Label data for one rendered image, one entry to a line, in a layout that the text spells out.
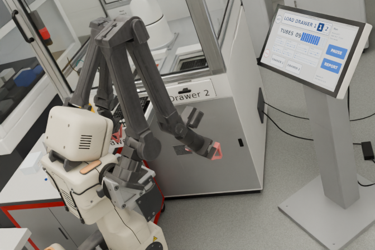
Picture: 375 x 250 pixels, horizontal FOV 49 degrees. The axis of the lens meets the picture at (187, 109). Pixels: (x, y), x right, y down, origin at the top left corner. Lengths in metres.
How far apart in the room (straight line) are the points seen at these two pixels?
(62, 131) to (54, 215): 1.01
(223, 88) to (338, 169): 0.73
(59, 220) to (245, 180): 1.12
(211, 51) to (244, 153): 0.70
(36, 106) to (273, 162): 1.65
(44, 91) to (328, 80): 1.94
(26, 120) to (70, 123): 1.48
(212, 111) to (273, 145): 0.88
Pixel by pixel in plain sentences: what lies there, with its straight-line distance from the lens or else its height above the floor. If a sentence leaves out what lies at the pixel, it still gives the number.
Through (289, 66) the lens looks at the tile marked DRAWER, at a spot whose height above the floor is 1.00.
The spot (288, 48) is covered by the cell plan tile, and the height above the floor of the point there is 1.06.
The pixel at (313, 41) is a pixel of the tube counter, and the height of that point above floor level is 1.11.
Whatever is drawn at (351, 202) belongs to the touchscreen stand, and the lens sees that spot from 2.54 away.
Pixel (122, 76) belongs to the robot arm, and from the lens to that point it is 1.20.
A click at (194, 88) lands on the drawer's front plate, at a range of 2.20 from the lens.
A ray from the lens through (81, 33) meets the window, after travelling 2.27.
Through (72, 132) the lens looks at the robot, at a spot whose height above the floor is 1.36.
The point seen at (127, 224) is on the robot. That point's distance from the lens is 1.61.
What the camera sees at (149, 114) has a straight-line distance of 2.18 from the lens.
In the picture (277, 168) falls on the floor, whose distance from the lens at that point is 2.88.
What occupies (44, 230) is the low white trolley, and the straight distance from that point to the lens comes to 2.49.
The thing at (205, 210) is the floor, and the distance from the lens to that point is 2.77.
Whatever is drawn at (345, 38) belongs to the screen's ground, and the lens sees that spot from 1.78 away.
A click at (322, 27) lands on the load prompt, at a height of 1.16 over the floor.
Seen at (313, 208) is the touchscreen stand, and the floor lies 0.04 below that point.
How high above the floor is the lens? 1.98
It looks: 32 degrees down
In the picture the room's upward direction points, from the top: 22 degrees counter-clockwise
